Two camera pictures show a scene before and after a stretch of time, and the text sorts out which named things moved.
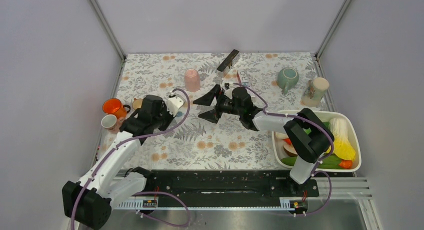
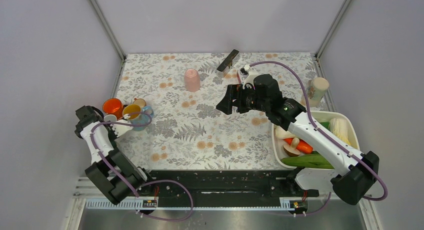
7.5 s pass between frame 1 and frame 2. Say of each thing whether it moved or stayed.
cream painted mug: stayed
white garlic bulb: stayed
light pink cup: stayed
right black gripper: moved
